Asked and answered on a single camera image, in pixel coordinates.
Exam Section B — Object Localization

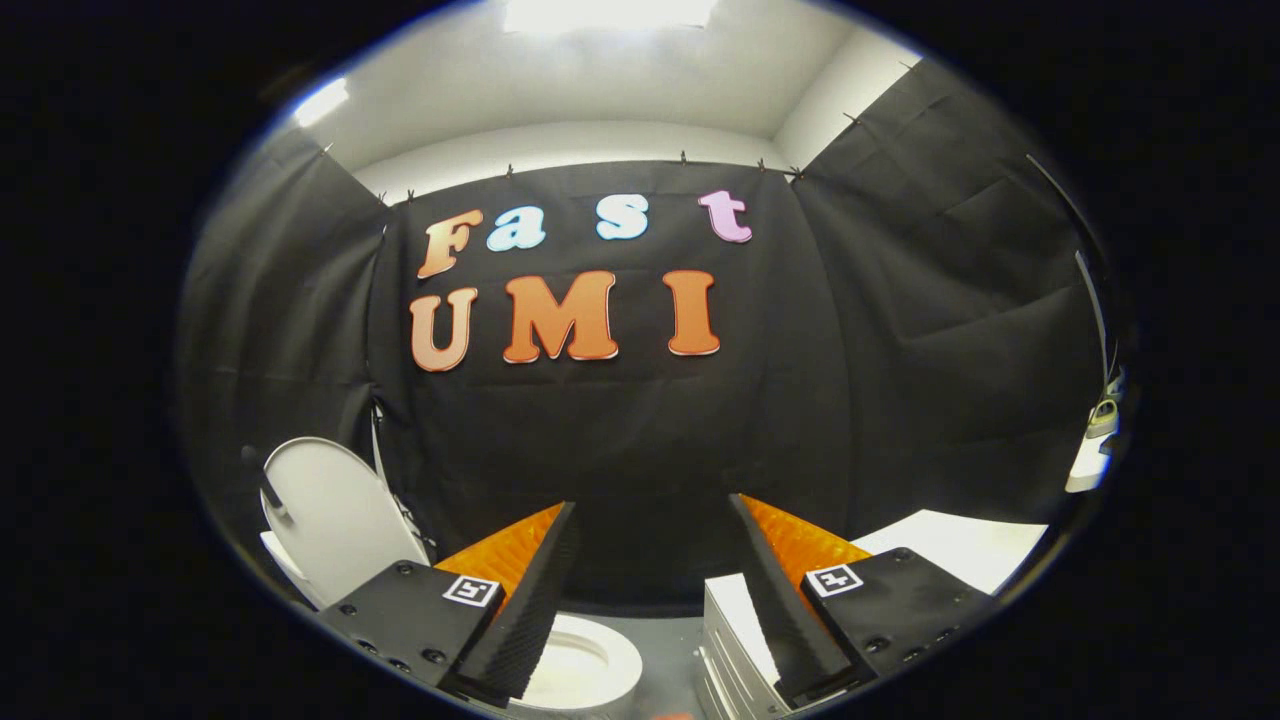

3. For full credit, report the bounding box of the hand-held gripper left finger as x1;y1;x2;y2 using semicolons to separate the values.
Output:
317;501;581;703

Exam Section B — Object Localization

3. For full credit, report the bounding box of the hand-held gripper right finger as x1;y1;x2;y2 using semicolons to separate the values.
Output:
728;493;1003;707

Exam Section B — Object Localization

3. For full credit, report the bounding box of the white toilet lid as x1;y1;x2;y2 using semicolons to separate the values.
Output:
259;436;432;612

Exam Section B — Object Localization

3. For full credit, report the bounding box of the white toilet with tank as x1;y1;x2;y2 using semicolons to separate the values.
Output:
258;529;645;717

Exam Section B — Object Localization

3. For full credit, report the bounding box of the white drawer cabinet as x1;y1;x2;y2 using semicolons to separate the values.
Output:
696;509;1050;720

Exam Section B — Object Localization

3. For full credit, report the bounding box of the black backdrop cloth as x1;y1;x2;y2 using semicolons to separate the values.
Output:
175;58;1113;609

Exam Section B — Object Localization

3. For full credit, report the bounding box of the white water pipe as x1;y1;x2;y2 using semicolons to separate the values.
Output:
369;404;393;493

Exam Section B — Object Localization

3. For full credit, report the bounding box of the white side shelf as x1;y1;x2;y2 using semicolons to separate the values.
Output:
1064;434;1114;495

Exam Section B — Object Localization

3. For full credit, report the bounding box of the dark curved panel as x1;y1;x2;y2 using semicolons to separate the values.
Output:
1024;154;1113;383

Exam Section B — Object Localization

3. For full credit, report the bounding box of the small ceiling light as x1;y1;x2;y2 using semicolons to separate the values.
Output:
292;77;352;128

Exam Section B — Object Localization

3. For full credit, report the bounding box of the ceiling light panel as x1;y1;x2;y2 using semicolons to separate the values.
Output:
499;0;718;33

